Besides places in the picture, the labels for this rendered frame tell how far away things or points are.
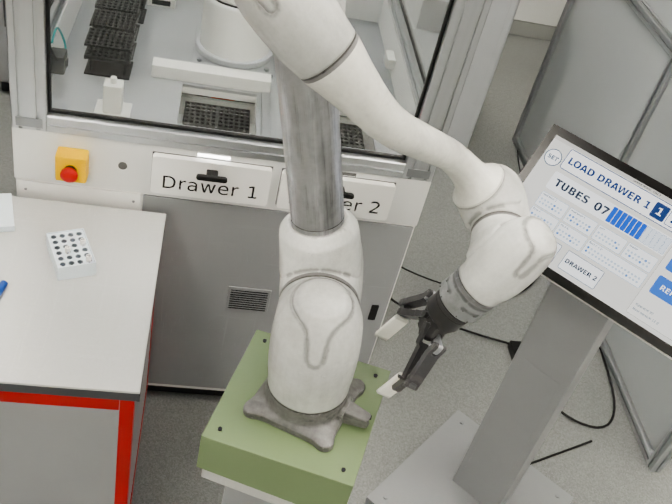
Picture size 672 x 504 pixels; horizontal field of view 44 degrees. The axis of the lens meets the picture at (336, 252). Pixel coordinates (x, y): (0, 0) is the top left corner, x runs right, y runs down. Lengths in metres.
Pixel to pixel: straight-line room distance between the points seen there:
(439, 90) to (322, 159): 0.63
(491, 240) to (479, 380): 1.68
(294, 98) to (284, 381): 0.49
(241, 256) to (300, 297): 0.85
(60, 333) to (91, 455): 0.28
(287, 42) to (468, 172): 0.45
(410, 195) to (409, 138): 0.90
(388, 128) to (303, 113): 0.20
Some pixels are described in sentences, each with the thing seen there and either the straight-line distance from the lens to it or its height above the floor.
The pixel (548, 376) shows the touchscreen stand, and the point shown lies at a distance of 2.20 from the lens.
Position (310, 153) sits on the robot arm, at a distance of 1.39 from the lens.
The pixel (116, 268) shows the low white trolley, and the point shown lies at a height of 0.76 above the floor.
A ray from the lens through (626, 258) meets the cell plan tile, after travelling 1.91.
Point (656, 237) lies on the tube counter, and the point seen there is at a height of 1.12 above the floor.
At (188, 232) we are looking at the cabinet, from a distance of 2.18.
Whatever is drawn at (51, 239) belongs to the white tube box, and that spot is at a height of 0.80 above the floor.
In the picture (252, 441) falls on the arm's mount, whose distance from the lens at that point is 1.53.
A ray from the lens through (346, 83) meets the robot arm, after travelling 1.14.
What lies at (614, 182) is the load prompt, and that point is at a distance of 1.95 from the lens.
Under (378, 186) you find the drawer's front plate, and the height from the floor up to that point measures 0.92.
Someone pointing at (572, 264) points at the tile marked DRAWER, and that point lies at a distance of 1.92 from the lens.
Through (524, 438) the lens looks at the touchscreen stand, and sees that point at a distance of 2.36.
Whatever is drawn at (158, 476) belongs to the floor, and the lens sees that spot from 2.51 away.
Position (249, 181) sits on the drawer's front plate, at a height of 0.89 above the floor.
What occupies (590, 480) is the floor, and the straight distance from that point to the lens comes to 2.90.
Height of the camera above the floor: 2.08
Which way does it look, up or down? 39 degrees down
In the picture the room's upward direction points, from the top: 15 degrees clockwise
